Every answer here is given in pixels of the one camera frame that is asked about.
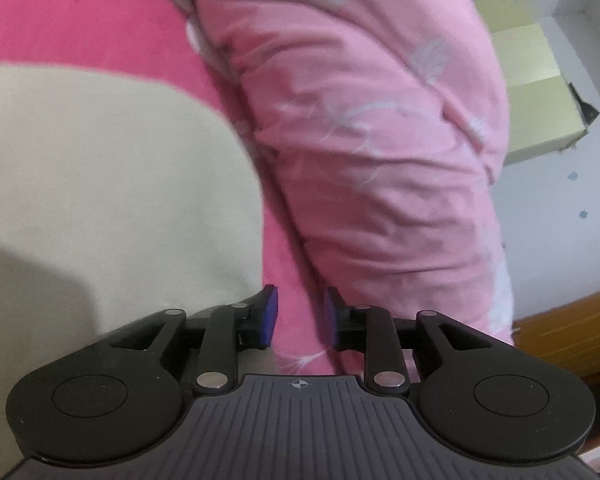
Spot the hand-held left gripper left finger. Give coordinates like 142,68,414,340
111,284,279,393

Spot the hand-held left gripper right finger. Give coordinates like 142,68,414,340
324,287,493,393

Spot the beige jacket with black trim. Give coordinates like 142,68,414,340
0,60,267,461

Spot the pink grey floral quilt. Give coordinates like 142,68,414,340
160,0,517,376

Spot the flat cardboard box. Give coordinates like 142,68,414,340
472,0,600,166

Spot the pink floral bed blanket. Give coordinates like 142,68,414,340
0,0,341,376

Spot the white furniture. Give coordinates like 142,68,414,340
550,0,600,111

